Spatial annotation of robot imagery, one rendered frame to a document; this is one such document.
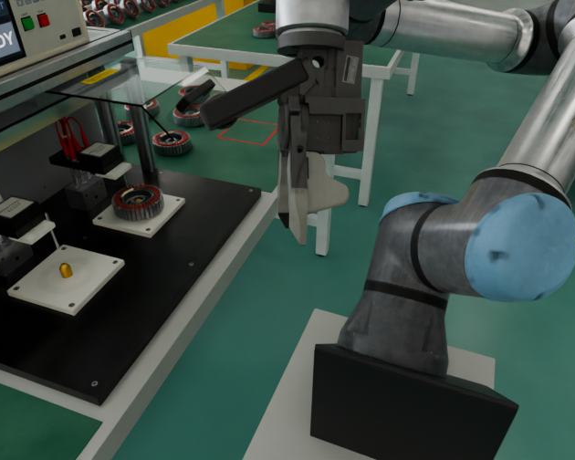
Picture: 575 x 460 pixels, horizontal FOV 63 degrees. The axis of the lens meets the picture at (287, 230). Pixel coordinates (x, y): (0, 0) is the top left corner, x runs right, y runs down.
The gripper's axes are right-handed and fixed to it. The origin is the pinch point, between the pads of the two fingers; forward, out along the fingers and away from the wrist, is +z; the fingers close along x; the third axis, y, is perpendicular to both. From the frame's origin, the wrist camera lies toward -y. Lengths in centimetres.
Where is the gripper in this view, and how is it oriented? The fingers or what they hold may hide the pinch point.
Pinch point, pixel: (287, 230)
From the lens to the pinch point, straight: 51.9
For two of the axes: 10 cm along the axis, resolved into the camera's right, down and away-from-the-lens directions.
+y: 9.9, 0.0, 1.3
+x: -1.3, -1.6, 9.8
